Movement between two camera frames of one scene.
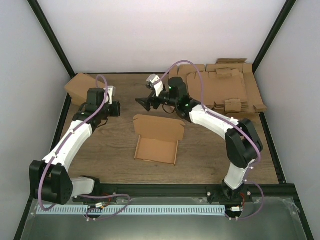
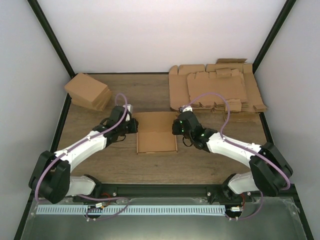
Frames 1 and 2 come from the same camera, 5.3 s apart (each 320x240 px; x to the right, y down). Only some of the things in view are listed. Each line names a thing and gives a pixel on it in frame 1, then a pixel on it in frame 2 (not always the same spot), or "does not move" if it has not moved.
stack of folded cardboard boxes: (77, 88) does not move
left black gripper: (117, 106) -> (134, 128)
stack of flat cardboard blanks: (229, 86) does not move
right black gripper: (147, 102) -> (175, 131)
